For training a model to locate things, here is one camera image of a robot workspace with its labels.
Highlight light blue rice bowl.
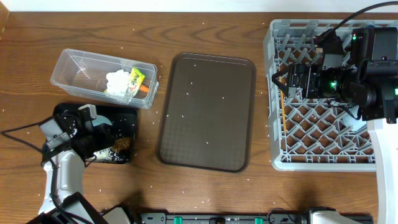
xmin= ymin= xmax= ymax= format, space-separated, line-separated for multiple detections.
xmin=91 ymin=115 xmax=113 ymax=127

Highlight light blue cup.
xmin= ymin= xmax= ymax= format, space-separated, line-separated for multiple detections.
xmin=342 ymin=105 xmax=369 ymax=132

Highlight wooden chopstick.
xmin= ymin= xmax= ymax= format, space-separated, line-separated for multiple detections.
xmin=278 ymin=68 xmax=288 ymax=134

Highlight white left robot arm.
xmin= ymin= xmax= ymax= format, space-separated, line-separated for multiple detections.
xmin=33 ymin=108 xmax=125 ymax=223

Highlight black waste bin tray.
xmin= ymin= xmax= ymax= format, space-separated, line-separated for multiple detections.
xmin=39 ymin=103 xmax=137 ymax=164

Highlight orange carrot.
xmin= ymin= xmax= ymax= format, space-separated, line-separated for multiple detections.
xmin=139 ymin=85 xmax=149 ymax=93

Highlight clear plastic container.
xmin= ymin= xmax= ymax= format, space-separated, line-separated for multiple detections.
xmin=50 ymin=49 xmax=159 ymax=109

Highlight brown serving tray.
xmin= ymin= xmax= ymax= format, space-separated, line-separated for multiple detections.
xmin=156 ymin=52 xmax=256 ymax=173

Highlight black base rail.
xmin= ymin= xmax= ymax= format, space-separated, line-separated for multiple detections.
xmin=102 ymin=203 xmax=374 ymax=224

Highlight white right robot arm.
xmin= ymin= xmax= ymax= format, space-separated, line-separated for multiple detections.
xmin=271 ymin=27 xmax=397 ymax=223

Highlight brown food scraps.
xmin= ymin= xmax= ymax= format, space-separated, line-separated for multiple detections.
xmin=112 ymin=137 xmax=132 ymax=152

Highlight foil snack wrapper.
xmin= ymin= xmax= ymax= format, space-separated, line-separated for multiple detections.
xmin=127 ymin=67 xmax=145 ymax=97

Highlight white rice pile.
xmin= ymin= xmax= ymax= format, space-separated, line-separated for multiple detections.
xmin=94 ymin=147 xmax=123 ymax=163

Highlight white tissue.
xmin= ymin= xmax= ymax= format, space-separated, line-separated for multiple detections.
xmin=105 ymin=70 xmax=130 ymax=96

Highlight grey dishwasher rack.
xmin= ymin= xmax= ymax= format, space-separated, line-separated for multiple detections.
xmin=263 ymin=19 xmax=397 ymax=172

